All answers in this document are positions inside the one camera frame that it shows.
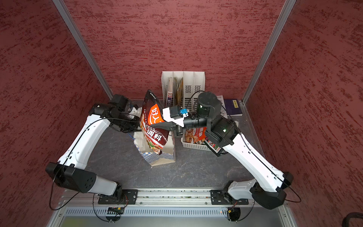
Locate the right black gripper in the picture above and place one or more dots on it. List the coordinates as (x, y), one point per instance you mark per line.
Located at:
(179, 129)

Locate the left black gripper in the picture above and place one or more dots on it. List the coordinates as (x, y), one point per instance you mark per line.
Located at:
(136, 124)

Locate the white blue checkered paper bag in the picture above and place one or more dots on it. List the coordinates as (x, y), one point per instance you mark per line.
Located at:
(153, 156)

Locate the white plastic basket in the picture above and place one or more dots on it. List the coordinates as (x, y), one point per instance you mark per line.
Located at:
(194, 146)

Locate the orange condiment packet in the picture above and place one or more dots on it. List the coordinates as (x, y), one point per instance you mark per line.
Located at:
(195, 135)

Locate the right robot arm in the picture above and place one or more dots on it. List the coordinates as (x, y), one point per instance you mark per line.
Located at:
(269, 184)

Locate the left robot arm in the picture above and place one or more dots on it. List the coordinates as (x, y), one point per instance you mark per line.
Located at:
(70, 172)

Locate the book in organizer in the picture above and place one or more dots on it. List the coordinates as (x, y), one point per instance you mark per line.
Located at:
(170, 92)

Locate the brown folder in organizer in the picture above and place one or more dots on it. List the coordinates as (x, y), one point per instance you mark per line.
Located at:
(178, 91)

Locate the white illustrated book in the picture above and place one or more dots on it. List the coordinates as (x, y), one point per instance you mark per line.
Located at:
(223, 110)

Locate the white file organizer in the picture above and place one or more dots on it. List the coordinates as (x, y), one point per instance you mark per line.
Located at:
(193, 85)

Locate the dark blue book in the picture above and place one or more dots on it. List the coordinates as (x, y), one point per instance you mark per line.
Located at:
(232, 107)

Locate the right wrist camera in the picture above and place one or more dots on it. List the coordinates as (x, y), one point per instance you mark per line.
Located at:
(175, 114)

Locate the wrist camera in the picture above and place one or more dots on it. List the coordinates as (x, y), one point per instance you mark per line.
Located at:
(175, 114)
(126, 107)

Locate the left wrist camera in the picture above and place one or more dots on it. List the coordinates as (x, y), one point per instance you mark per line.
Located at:
(126, 107)

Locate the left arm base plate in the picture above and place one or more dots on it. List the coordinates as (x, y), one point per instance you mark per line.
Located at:
(129, 196)

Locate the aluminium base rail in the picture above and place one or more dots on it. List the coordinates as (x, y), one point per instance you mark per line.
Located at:
(157, 197)

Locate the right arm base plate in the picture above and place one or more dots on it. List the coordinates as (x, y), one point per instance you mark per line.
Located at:
(222, 197)

